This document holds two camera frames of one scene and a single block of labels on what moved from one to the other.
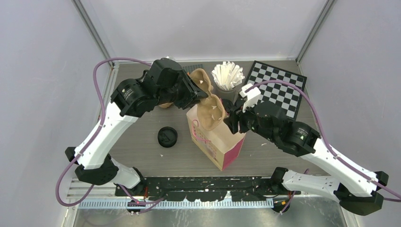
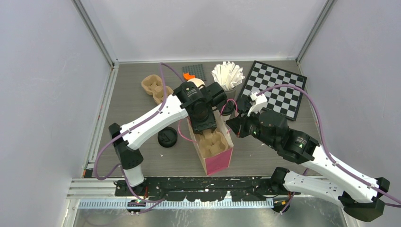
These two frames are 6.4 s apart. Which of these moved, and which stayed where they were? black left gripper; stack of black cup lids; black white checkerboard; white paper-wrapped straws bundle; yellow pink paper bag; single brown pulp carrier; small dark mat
Moved: black left gripper; single brown pulp carrier; yellow pink paper bag
Stayed: black white checkerboard; small dark mat; stack of black cup lids; white paper-wrapped straws bundle
